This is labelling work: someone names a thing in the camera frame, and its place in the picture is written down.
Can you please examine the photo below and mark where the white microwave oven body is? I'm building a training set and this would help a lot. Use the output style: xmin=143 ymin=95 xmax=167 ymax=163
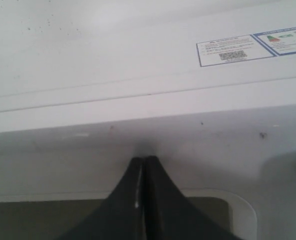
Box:
xmin=0 ymin=0 xmax=296 ymax=133

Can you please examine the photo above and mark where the blue energy label sticker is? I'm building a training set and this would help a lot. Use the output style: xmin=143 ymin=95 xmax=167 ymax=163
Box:
xmin=253 ymin=27 xmax=296 ymax=56

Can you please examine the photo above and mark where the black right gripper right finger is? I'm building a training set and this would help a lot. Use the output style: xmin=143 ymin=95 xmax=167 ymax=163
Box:
xmin=143 ymin=156 xmax=239 ymax=240

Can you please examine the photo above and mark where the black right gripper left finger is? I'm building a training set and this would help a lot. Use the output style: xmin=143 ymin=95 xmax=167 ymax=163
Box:
xmin=59 ymin=157 xmax=144 ymax=240

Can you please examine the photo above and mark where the white microwave door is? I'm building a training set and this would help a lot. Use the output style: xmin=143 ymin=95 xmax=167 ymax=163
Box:
xmin=0 ymin=105 xmax=296 ymax=240

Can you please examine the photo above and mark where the white blue warning sticker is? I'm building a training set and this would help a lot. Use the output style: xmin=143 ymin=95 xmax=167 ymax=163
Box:
xmin=196 ymin=34 xmax=276 ymax=67

